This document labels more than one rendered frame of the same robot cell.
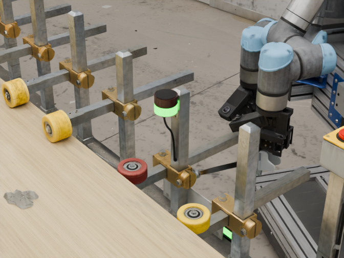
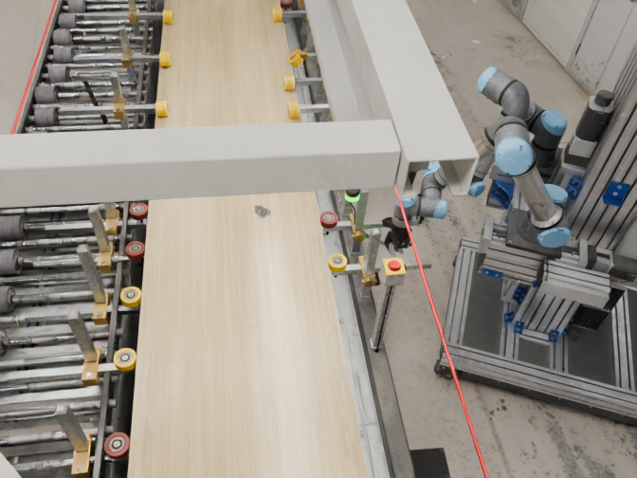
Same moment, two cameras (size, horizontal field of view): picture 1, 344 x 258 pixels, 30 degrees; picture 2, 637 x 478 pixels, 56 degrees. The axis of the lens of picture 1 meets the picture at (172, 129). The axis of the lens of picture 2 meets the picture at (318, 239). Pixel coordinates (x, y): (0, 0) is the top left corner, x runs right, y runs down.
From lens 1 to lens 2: 1.21 m
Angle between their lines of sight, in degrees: 27
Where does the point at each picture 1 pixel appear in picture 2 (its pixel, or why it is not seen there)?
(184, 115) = (362, 203)
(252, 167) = (373, 251)
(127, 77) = not seen: hidden behind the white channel
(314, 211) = (487, 282)
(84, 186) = (296, 218)
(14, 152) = not seen: hidden behind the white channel
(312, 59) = (427, 209)
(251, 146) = (373, 241)
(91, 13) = (459, 44)
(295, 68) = (413, 210)
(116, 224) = (296, 248)
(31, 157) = not seen: hidden behind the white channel
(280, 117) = (401, 231)
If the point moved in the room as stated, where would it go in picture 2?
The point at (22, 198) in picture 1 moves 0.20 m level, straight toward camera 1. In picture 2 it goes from (261, 212) to (245, 245)
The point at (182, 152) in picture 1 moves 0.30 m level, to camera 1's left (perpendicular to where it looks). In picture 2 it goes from (358, 221) to (301, 194)
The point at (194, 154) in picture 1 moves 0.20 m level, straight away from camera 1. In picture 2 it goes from (373, 223) to (395, 198)
